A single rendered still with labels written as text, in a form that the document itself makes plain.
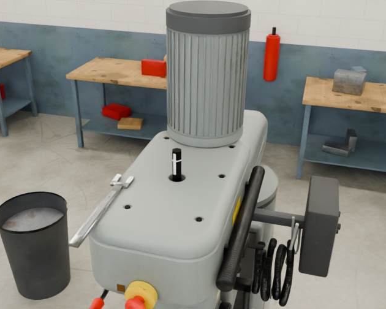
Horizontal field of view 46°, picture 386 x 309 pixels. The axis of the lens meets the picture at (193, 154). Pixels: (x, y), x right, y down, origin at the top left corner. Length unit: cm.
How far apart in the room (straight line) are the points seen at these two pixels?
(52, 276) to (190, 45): 257
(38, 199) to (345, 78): 302
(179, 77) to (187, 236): 42
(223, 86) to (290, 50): 412
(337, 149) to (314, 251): 366
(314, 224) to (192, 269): 49
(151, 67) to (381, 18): 239
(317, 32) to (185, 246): 445
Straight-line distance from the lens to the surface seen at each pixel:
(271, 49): 504
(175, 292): 88
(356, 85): 470
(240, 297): 167
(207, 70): 105
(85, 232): 84
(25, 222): 339
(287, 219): 134
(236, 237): 96
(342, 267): 381
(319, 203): 126
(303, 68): 521
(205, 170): 102
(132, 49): 561
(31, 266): 329
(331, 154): 493
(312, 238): 127
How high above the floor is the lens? 239
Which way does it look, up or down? 28 degrees down
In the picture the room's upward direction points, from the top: 1 degrees clockwise
